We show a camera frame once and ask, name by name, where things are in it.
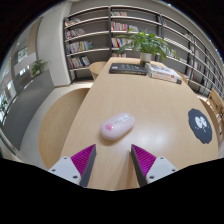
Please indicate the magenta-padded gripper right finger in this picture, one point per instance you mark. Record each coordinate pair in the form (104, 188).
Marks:
(155, 168)

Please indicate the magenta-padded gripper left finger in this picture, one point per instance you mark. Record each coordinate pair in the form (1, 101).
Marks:
(71, 168)

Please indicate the pale pink computer mouse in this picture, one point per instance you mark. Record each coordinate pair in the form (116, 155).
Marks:
(117, 126)

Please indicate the dark cloud-shaped mouse pad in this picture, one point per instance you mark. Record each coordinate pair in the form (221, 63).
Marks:
(200, 126)

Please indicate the round-backed wooden chair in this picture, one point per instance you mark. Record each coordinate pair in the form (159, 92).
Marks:
(183, 77)
(60, 126)
(97, 68)

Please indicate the white cover book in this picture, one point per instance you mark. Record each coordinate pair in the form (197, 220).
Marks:
(163, 70)

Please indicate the black hardcover book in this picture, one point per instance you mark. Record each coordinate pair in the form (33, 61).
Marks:
(128, 68)

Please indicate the small green floor plant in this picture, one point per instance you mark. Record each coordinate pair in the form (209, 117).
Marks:
(39, 66)

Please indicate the green potted plant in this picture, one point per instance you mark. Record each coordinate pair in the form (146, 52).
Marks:
(146, 43)

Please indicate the grey shelf unit with books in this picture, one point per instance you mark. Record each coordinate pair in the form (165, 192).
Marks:
(90, 33)

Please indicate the light wooden frame chair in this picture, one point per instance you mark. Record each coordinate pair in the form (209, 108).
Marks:
(215, 103)

